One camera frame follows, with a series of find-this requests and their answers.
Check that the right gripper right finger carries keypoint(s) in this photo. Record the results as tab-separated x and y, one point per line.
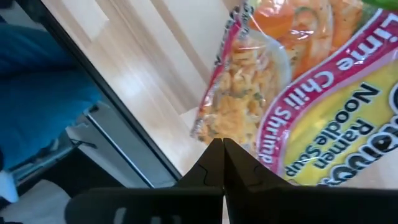
311	205

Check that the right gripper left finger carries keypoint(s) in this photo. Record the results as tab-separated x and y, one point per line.
155	205

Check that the green Maruchan ramen pack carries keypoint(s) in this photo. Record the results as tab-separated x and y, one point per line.
311	93

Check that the blue fabric object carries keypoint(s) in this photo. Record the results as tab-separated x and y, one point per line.
37	99

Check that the grey metal bracket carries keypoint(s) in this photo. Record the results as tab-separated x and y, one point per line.
124	149

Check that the black aluminium table frame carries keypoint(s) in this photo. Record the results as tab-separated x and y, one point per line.
49	28

